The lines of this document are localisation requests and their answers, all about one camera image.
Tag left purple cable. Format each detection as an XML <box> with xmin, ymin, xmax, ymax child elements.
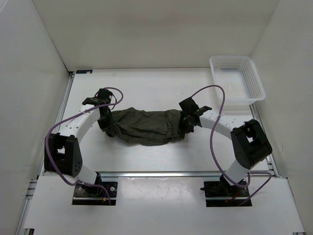
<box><xmin>45</xmin><ymin>86</ymin><xmax>124</xmax><ymax>206</ymax></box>

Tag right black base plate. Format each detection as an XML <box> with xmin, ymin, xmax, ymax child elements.
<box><xmin>200</xmin><ymin>181</ymin><xmax>252</xmax><ymax>208</ymax></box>

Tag small blue label sticker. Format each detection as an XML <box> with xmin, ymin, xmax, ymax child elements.
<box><xmin>76</xmin><ymin>70</ymin><xmax>93</xmax><ymax>74</ymax></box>

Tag white perforated plastic basket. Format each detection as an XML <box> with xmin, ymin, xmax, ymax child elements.
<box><xmin>209</xmin><ymin>55</ymin><xmax>266</xmax><ymax>107</ymax></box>

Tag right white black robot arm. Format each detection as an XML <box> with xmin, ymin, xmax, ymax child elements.
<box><xmin>179</xmin><ymin>97</ymin><xmax>272</xmax><ymax>197</ymax></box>

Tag olive green shorts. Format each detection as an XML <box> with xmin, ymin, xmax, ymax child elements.
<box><xmin>104</xmin><ymin>107</ymin><xmax>185</xmax><ymax>146</ymax></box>

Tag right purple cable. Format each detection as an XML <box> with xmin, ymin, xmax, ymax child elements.
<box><xmin>188</xmin><ymin>84</ymin><xmax>272</xmax><ymax>206</ymax></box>

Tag purple cable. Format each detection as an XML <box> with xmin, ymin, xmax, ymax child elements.
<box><xmin>45</xmin><ymin>86</ymin><xmax>124</xmax><ymax>206</ymax></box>
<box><xmin>188</xmin><ymin>84</ymin><xmax>272</xmax><ymax>206</ymax></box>

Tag aluminium front rail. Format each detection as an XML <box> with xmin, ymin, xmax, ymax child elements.
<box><xmin>97</xmin><ymin>170</ymin><xmax>278</xmax><ymax>179</ymax></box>

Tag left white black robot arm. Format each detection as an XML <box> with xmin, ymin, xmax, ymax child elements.
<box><xmin>44</xmin><ymin>88</ymin><xmax>114</xmax><ymax>197</ymax></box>

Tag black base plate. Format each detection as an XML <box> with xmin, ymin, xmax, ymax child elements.
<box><xmin>72</xmin><ymin>181</ymin><xmax>118</xmax><ymax>206</ymax></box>
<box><xmin>200</xmin><ymin>181</ymin><xmax>252</xmax><ymax>208</ymax></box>

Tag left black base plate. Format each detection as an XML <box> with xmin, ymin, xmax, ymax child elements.
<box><xmin>72</xmin><ymin>181</ymin><xmax>118</xmax><ymax>206</ymax></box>

